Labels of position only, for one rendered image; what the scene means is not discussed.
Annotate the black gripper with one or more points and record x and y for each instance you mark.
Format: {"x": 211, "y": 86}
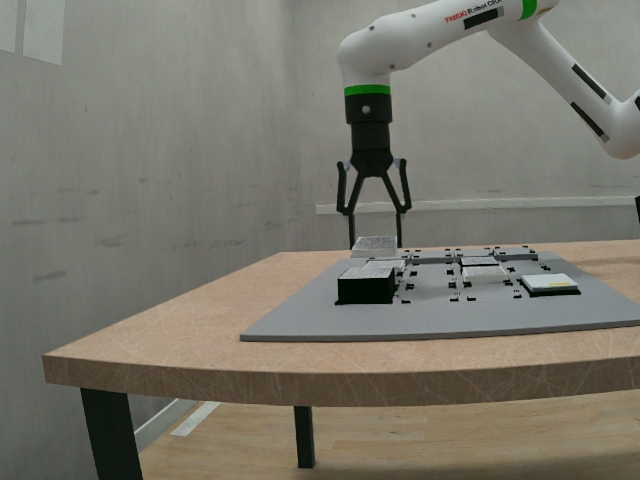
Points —
{"x": 371, "y": 157}

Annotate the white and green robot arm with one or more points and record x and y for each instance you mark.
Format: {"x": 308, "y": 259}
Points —
{"x": 402, "y": 39}

